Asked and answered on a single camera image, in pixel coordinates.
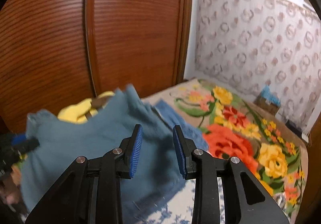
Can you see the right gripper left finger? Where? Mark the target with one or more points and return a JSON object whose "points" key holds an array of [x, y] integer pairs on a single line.
{"points": [[88, 191]]}

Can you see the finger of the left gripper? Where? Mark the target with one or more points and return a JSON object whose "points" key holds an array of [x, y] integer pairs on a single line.
{"points": [[27, 146], [18, 138]]}

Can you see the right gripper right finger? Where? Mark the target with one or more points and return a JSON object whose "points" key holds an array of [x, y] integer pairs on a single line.
{"points": [[226, 185]]}

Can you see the teal blue shorts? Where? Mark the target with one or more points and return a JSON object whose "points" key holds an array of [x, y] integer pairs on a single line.
{"points": [[157, 179]]}

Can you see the person left hand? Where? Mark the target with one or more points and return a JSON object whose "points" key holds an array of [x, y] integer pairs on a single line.
{"points": [[10, 190]]}

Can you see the folded blue jeans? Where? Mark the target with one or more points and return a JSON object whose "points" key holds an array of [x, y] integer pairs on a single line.
{"points": [[171, 118]]}

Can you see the blue floral white blanket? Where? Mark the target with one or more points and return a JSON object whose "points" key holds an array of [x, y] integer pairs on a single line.
{"points": [[179, 209]]}

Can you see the yellow cloth item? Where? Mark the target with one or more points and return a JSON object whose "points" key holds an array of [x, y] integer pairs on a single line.
{"points": [[81, 112]]}

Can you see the colourful flower bed blanket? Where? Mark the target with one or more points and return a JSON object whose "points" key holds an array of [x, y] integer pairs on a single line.
{"points": [[232, 126]]}

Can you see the cardboard box with blue item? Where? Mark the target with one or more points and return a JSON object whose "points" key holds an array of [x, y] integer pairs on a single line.
{"points": [[268, 101]]}

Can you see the brown louvered wardrobe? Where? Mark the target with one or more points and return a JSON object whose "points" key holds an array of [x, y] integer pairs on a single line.
{"points": [[57, 52]]}

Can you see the wooden sideboard cabinet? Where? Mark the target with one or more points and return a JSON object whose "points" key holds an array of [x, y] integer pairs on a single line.
{"points": [[310, 208]]}

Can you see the pink circle pattern curtain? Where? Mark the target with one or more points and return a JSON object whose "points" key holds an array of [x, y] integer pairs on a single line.
{"points": [[252, 44]]}

